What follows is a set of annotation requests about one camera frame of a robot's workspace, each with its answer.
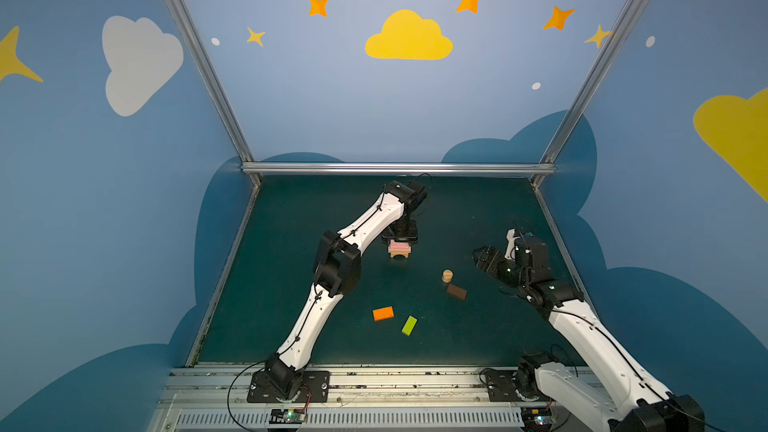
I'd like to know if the pink wood block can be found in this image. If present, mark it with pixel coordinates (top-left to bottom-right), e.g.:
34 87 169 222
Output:
388 240 412 252

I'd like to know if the natural wood arch block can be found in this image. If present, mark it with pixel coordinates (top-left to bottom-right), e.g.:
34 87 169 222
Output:
389 251 411 259

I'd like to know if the dark brown wood block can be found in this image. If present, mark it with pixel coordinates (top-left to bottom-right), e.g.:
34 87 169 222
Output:
446 283 468 301

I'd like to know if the orange wood block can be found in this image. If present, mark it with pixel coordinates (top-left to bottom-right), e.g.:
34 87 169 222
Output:
372 306 395 322

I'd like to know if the lime green wood block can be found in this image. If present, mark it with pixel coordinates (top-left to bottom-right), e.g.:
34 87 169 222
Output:
401 316 418 336

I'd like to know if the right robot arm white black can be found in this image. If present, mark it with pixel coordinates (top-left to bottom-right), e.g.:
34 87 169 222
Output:
472 232 706 431

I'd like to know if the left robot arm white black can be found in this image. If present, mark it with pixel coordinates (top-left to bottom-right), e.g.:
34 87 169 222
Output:
263 179 427 401

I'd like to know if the right green circuit board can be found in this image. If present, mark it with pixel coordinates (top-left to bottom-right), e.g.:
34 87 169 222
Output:
521 408 555 432

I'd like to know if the green circuit board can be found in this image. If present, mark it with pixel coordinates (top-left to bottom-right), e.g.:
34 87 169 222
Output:
521 408 555 432
268 409 307 427

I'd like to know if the left green circuit board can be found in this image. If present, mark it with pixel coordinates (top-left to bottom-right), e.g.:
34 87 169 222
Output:
268 409 307 427

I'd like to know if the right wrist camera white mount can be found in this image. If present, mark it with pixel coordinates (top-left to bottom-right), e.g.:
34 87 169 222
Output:
504 229 517 260

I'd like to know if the right side floor rail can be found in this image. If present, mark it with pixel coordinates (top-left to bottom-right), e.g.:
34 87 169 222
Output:
533 187 594 308

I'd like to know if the floor rail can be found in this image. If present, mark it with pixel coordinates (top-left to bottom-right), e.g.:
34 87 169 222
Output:
171 180 259 367
533 187 594 308

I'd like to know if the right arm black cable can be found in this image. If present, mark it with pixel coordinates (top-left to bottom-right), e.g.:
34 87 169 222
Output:
548 308 730 432

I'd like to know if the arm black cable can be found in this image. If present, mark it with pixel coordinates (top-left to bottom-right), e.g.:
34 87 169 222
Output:
226 172 433 432
548 308 730 432

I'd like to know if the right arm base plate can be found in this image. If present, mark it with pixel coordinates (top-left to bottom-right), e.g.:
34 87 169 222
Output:
478 368 557 402

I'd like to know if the back horizontal aluminium rail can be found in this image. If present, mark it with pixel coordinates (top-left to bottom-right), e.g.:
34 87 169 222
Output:
240 161 556 176

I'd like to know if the left side floor rail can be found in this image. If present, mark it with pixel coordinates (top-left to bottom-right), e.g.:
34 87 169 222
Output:
171 180 259 367

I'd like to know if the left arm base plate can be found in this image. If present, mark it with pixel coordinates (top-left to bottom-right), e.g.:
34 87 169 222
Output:
246 370 331 403

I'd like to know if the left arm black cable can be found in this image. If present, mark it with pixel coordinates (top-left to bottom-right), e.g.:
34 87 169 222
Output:
226 172 433 432

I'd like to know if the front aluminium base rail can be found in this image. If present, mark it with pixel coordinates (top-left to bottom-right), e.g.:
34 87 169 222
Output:
146 364 655 432

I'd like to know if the right corner aluminium post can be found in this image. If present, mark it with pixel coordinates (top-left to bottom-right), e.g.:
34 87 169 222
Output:
531 0 650 190

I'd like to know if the corner aluminium post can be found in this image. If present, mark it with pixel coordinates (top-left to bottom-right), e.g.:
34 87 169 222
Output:
531 0 650 190
164 0 262 188

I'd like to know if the left corner aluminium post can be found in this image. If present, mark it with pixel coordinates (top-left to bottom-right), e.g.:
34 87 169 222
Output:
164 0 262 188

